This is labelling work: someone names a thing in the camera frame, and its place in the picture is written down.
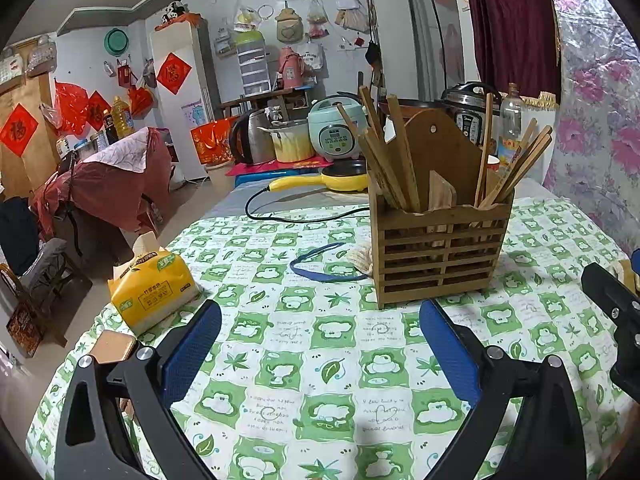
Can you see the cooking oil bottle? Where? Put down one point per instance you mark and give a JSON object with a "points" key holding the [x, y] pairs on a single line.
{"points": [[122, 119]]}

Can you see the pink thermos jug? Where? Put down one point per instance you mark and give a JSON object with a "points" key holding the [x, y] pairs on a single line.
{"points": [[291, 68]]}

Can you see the yellow tissue pack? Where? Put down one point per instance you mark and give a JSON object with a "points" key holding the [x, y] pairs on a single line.
{"points": [[151, 285]]}

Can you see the yellow electric frying pan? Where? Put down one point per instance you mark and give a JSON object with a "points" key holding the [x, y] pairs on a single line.
{"points": [[344, 176]]}

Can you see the wooden utensil holder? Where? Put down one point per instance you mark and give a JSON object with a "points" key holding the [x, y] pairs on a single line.
{"points": [[443, 245]]}

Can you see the white pot with lid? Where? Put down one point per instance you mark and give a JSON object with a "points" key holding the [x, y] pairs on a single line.
{"points": [[291, 140]]}

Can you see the wooden chopstick bundle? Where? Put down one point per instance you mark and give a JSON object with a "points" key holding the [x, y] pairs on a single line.
{"points": [[374, 148]]}

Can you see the red cloth covered furniture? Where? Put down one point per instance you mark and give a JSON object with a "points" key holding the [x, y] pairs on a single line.
{"points": [[113, 185]]}

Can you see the white refrigerator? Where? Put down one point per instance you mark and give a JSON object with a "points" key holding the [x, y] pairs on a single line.
{"points": [[186, 86]]}

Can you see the plastic drawer tower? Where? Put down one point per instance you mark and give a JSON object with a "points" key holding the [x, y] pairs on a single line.
{"points": [[252, 55]]}

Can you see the single wooden chopstick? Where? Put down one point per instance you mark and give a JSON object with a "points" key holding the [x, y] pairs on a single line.
{"points": [[487, 134]]}

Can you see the clear plastic bottle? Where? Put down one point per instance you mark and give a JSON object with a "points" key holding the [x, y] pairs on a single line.
{"points": [[511, 113]]}

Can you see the green patterned tablecloth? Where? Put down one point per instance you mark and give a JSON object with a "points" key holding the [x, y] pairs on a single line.
{"points": [[311, 380]]}

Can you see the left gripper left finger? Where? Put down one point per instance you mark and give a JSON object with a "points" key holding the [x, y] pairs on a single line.
{"points": [[92, 439]]}

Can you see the steel electric kettle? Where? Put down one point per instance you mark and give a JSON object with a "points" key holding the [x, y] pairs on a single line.
{"points": [[249, 139]]}

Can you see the mint green rice cooker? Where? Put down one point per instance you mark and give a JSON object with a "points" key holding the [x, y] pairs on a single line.
{"points": [[329, 133]]}

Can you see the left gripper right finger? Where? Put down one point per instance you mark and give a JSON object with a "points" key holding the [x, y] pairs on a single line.
{"points": [[547, 441]]}

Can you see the black electric pressure cooker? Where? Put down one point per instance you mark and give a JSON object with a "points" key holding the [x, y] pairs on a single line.
{"points": [[466, 104]]}

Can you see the blue band loop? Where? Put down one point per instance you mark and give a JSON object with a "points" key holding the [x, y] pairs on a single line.
{"points": [[307, 266]]}

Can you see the red gift bag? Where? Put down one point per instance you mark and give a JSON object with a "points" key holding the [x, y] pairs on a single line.
{"points": [[211, 141]]}

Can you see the cardboard box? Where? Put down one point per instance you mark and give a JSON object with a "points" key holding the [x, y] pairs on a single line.
{"points": [[113, 347]]}

